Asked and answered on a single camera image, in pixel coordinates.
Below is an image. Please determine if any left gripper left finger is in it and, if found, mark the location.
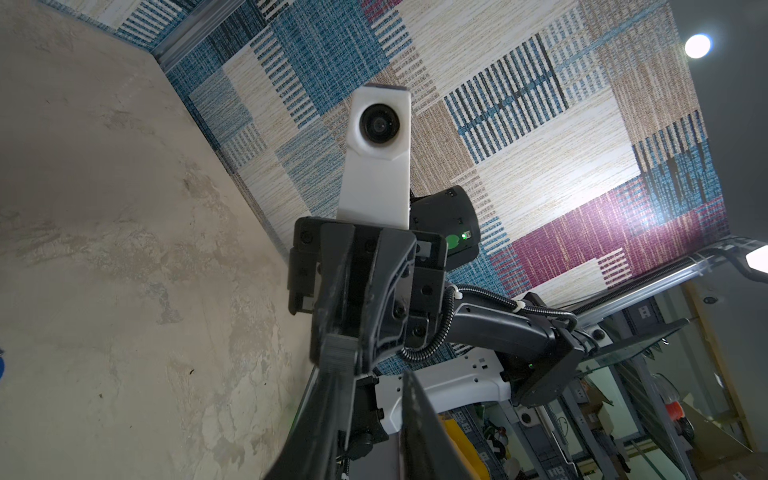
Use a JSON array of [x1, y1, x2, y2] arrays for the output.
[[265, 368, 354, 479]]

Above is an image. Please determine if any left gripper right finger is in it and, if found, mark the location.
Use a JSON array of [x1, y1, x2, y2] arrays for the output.
[[400, 371, 472, 480]]

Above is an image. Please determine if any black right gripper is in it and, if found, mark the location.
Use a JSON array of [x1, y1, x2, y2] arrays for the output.
[[288, 217, 447, 372]]

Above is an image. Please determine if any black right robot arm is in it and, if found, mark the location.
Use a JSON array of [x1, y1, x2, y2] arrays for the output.
[[288, 186, 593, 459]]

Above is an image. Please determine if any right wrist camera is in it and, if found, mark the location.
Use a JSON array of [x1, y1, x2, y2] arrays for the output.
[[337, 84, 412, 230]]

